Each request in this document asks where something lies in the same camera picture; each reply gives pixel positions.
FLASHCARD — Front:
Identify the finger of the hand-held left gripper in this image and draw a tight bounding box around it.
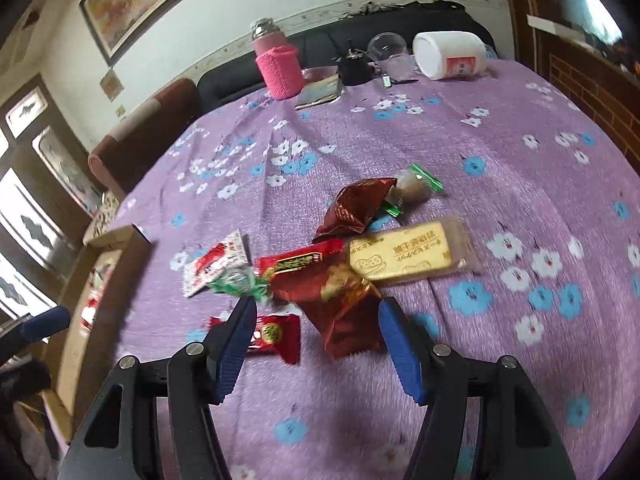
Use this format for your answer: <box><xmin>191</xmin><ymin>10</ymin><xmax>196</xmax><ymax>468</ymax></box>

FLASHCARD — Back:
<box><xmin>0</xmin><ymin>306</ymin><xmax>72</xmax><ymax>357</ymax></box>

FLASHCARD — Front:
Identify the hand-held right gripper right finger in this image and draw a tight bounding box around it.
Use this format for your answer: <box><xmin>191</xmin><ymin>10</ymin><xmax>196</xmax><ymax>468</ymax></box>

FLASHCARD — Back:
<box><xmin>378</xmin><ymin>297</ymin><xmax>576</xmax><ymax>480</ymax></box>

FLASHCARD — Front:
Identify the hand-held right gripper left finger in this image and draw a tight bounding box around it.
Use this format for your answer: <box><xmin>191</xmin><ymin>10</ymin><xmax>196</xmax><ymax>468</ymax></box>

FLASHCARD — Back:
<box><xmin>57</xmin><ymin>296</ymin><xmax>258</xmax><ymax>480</ymax></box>

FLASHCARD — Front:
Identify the small red snack packet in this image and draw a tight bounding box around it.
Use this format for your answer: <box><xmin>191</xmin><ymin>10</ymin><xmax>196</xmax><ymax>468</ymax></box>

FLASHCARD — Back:
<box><xmin>209</xmin><ymin>312</ymin><xmax>301</xmax><ymax>365</ymax></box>

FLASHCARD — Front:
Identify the large red snack packet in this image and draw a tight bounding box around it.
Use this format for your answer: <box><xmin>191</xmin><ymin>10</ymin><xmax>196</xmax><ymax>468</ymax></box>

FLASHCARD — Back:
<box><xmin>272</xmin><ymin>265</ymin><xmax>386</xmax><ymax>358</ymax></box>

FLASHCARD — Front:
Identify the white and red snack packet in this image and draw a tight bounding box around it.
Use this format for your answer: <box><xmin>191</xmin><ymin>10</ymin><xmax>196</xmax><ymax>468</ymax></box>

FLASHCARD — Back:
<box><xmin>182</xmin><ymin>230</ymin><xmax>251</xmax><ymax>298</ymax></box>

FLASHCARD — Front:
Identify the yellow biscuit packet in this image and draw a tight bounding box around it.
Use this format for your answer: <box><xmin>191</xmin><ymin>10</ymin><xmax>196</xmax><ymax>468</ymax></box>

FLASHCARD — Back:
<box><xmin>347</xmin><ymin>216</ymin><xmax>481</xmax><ymax>286</ymax></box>

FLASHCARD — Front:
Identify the cardboard tray box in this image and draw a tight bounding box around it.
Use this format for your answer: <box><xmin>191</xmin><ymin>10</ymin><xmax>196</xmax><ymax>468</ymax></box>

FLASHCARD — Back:
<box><xmin>42</xmin><ymin>224</ymin><xmax>153</xmax><ymax>443</ymax></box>

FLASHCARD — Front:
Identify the red bar snack packet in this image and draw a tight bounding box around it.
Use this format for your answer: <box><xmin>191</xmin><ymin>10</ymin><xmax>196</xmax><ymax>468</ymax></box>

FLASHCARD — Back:
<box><xmin>255</xmin><ymin>239</ymin><xmax>351</xmax><ymax>281</ymax></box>

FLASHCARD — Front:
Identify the dark red foil packet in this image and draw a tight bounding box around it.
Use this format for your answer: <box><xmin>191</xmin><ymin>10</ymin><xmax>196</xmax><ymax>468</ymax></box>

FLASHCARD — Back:
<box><xmin>314</xmin><ymin>177</ymin><xmax>398</xmax><ymax>243</ymax></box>

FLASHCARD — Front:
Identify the clear candy with green ends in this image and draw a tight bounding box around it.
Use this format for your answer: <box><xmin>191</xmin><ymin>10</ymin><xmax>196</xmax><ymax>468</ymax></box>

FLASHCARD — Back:
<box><xmin>392</xmin><ymin>164</ymin><xmax>445</xmax><ymax>206</ymax></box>

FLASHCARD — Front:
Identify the patterned cloth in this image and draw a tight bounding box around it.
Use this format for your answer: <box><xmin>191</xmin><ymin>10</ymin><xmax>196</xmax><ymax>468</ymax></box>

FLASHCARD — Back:
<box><xmin>89</xmin><ymin>190</ymin><xmax>122</xmax><ymax>242</ymax></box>

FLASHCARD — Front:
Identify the wooden door with glass panes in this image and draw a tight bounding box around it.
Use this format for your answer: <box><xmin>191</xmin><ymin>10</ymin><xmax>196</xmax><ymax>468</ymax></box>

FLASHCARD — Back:
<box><xmin>0</xmin><ymin>75</ymin><xmax>106</xmax><ymax>321</ymax></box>

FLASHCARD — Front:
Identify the brown armchair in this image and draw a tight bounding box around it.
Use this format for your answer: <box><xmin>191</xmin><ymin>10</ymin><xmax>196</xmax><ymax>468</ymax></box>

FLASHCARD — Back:
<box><xmin>87</xmin><ymin>78</ymin><xmax>203</xmax><ymax>201</ymax></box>

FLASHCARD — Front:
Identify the small worn book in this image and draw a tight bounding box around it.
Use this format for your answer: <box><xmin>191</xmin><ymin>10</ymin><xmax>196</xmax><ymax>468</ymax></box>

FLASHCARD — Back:
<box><xmin>294</xmin><ymin>75</ymin><xmax>345</xmax><ymax>111</ymax></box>

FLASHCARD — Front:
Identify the bottle with pink knitted sleeve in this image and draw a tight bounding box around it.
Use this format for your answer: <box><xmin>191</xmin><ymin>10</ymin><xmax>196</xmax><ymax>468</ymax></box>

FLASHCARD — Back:
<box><xmin>248</xmin><ymin>17</ymin><xmax>307</xmax><ymax>100</ymax></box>

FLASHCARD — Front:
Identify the small black pouch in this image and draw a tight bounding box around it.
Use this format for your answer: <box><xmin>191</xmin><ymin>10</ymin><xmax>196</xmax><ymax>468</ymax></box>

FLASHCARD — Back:
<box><xmin>337</xmin><ymin>40</ymin><xmax>373</xmax><ymax>87</ymax></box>

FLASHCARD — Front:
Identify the clear glass cup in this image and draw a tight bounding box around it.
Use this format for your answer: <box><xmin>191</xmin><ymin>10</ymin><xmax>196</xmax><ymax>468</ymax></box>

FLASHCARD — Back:
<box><xmin>367</xmin><ymin>32</ymin><xmax>418</xmax><ymax>78</ymax></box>

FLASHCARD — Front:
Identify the white plastic jar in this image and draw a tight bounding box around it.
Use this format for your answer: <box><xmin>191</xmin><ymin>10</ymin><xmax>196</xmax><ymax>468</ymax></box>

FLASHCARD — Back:
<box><xmin>412</xmin><ymin>31</ymin><xmax>488</xmax><ymax>81</ymax></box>

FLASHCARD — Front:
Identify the black leather sofa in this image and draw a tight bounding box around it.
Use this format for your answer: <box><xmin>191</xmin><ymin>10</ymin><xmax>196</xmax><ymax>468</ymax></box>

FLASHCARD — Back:
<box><xmin>197</xmin><ymin>2</ymin><xmax>498</xmax><ymax>111</ymax></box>

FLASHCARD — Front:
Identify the brown wooden cabinet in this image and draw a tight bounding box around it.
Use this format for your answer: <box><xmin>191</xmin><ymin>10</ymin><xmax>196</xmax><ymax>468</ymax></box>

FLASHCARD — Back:
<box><xmin>500</xmin><ymin>0</ymin><xmax>640</xmax><ymax>171</ymax></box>

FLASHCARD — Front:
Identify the dark cloth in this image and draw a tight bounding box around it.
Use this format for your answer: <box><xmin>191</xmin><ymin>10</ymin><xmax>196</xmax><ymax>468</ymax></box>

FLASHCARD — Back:
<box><xmin>350</xmin><ymin>0</ymin><xmax>466</xmax><ymax>16</ymax></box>

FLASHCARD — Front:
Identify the small framed wall notice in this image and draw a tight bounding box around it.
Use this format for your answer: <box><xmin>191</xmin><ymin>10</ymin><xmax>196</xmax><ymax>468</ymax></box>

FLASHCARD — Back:
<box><xmin>100</xmin><ymin>71</ymin><xmax>125</xmax><ymax>101</ymax></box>

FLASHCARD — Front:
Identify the framed wall painting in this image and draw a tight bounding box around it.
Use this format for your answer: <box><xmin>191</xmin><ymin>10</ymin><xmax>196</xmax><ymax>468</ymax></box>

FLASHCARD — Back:
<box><xmin>80</xmin><ymin>0</ymin><xmax>251</xmax><ymax>66</ymax></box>

